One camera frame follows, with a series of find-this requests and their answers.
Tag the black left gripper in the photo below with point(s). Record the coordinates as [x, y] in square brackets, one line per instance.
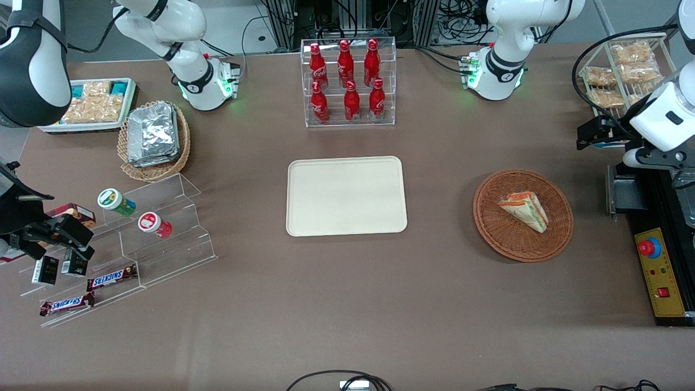
[620, 130]

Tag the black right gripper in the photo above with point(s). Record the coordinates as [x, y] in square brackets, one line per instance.
[16, 209]

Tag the triangle sandwich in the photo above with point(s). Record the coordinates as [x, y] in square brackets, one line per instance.
[525, 210]

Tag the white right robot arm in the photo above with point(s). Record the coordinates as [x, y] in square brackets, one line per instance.
[163, 21]

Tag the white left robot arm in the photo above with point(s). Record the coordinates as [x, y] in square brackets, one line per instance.
[502, 60]

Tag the white plastic snack tray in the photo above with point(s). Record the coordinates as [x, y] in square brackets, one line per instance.
[81, 127]

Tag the tan wicker basket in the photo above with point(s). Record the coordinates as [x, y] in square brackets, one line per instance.
[157, 171]

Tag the round brown wicker basket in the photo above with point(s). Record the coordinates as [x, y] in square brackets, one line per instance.
[499, 239]

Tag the cream rectangular tray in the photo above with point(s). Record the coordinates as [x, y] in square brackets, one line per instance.
[346, 196]

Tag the small black box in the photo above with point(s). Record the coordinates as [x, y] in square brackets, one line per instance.
[75, 265]
[45, 270]

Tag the red brown carton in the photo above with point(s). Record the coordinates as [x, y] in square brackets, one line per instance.
[81, 213]

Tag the clear bag of biscuits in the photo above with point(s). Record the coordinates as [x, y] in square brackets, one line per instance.
[605, 98]
[632, 52]
[640, 72]
[600, 76]

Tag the brown Snickers bar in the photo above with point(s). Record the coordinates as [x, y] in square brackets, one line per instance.
[111, 278]
[66, 304]

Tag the grey metal block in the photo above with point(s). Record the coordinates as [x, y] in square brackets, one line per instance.
[627, 193]

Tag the green lidded snack can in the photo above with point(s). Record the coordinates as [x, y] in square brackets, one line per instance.
[115, 201]

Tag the red lidded snack can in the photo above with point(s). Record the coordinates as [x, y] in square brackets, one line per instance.
[152, 224]

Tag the black control box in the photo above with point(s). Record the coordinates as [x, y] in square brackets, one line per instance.
[646, 222]

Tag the clear acrylic stepped stand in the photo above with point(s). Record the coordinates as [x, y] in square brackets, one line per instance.
[174, 250]

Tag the clear plastic container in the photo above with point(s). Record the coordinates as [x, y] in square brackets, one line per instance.
[687, 201]

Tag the red emergency stop button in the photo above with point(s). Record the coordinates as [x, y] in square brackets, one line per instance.
[649, 248]

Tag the beige snack bag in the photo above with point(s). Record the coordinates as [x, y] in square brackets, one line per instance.
[93, 107]

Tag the silver foil package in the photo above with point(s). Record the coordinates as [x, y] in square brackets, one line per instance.
[153, 134]

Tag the teal snack packet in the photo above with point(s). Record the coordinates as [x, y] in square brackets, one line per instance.
[118, 87]
[79, 91]

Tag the yellow control panel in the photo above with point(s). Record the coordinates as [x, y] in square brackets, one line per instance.
[670, 293]

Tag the red cola bottle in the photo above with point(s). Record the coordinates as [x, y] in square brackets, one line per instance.
[317, 68]
[345, 65]
[377, 102]
[372, 64]
[320, 106]
[352, 104]

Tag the clear acrylic bottle rack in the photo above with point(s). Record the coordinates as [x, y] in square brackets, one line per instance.
[348, 122]

